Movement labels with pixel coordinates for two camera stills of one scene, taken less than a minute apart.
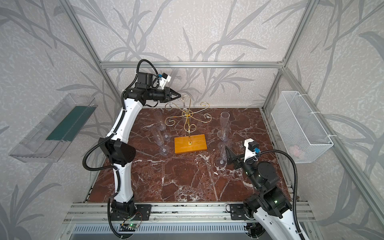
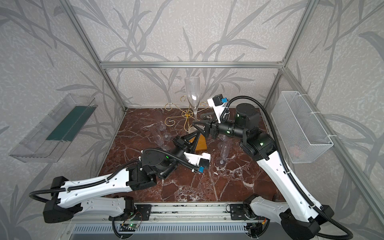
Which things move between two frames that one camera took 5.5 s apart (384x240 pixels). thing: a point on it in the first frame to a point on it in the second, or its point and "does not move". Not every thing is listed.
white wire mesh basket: (303, 134) does not move
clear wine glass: (225, 142) does not move
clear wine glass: (185, 97) to (192, 85)
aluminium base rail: (169, 218) does not move
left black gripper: (168, 95) to (183, 146)
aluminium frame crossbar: (193, 64) does not move
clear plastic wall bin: (48, 141) does not move
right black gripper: (237, 160) to (210, 129)
